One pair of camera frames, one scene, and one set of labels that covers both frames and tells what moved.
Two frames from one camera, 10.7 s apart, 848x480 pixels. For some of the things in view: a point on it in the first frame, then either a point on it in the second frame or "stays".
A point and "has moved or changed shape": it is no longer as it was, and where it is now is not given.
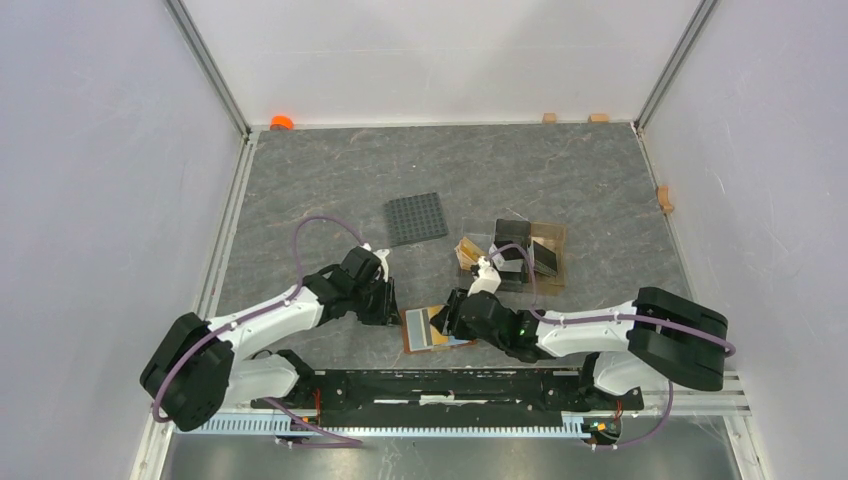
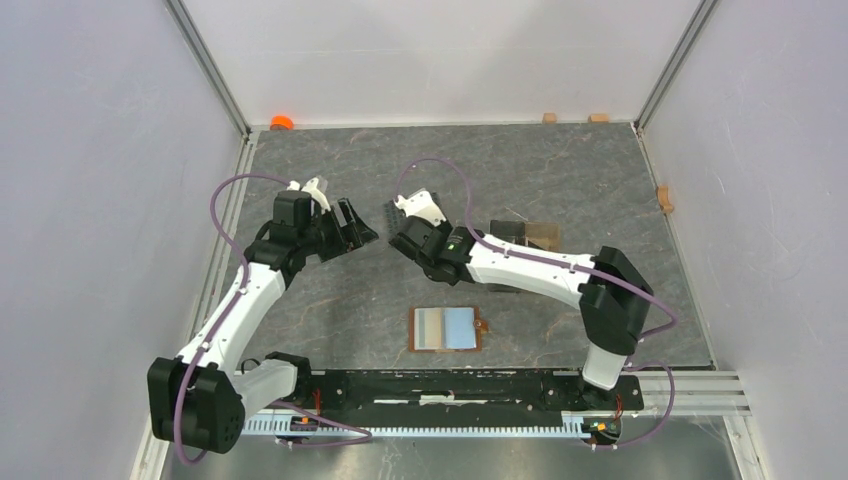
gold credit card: [437, 337] has moved or changed shape
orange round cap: [281, 123] stays
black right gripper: [449, 316] → [443, 227]
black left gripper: [387, 313] → [355, 233]
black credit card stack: [512, 232] stays
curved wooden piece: [662, 195] stays
